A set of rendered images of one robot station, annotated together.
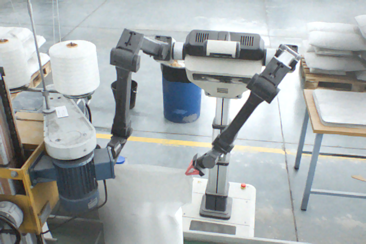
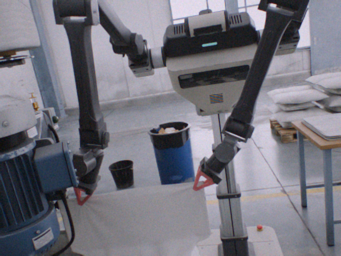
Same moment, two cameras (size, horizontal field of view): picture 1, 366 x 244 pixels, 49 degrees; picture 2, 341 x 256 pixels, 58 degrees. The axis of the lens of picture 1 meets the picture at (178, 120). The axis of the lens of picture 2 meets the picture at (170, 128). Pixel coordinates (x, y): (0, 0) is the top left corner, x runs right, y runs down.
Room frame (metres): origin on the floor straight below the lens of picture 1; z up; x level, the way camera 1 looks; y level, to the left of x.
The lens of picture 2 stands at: (0.56, 0.03, 1.47)
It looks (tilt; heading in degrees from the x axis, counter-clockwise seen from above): 14 degrees down; 358
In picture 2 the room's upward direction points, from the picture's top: 10 degrees counter-clockwise
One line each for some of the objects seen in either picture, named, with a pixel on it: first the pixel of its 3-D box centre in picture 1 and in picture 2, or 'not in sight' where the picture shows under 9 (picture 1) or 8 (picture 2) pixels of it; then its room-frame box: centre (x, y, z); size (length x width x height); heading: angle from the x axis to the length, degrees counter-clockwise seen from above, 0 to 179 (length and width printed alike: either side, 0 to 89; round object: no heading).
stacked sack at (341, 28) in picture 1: (333, 30); (292, 92); (4.93, -1.94, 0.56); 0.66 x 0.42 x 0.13; 76
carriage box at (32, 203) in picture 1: (22, 174); not in sight; (1.27, 0.62, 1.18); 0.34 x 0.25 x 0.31; 172
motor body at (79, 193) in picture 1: (77, 179); (13, 200); (1.21, 0.38, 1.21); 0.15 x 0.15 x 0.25
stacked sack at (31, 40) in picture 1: (19, 47); not in sight; (4.64, 1.92, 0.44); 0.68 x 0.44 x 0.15; 172
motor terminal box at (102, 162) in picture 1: (103, 166); (57, 170); (1.24, 0.29, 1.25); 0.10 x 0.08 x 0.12; 17
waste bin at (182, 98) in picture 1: (182, 86); (173, 155); (3.79, -0.04, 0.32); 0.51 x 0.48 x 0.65; 172
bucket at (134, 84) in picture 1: (124, 95); (123, 174); (3.98, 0.59, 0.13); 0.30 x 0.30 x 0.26
